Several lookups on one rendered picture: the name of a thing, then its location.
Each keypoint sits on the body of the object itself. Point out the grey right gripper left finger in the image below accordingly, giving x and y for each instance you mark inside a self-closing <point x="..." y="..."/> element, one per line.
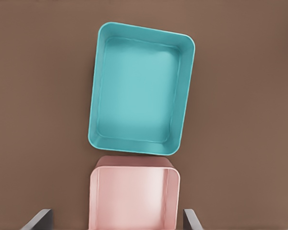
<point x="42" y="221"/>

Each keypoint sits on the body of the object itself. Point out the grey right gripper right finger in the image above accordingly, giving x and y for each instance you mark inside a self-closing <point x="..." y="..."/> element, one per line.
<point x="191" y="221"/>

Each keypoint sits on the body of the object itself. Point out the pink rectangular tray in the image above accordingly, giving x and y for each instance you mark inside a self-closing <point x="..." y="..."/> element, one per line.
<point x="134" y="201"/>

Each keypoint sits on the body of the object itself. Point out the teal rectangular tray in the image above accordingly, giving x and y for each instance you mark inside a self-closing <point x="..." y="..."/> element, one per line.
<point x="136" y="95"/>

